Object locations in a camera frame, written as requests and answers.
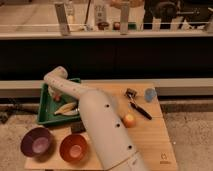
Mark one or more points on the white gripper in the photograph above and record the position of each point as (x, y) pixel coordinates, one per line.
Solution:
(53, 92)

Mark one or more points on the red orange pepper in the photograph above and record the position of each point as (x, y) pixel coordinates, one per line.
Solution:
(57, 98)

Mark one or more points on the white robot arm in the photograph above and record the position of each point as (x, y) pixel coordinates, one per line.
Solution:
(114, 147)

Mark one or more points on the purple bowl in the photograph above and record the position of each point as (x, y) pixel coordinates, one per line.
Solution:
(36, 142)

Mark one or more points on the red bowl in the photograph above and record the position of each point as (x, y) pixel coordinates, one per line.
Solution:
(73, 148)

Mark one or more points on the green plastic tray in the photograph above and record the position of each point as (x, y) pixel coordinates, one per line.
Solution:
(47, 107)

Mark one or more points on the yellow banana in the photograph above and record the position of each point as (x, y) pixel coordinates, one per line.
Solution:
(67, 109)

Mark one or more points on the dark green sponge block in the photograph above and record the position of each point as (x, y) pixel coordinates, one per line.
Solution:
(77, 127)

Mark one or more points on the orange apple fruit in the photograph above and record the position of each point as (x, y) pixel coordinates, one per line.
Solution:
(129, 120)

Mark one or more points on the light blue cup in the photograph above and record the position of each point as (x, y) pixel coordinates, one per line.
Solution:
(150, 94)

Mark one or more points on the black handled brush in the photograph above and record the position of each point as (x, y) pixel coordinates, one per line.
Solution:
(131, 94)

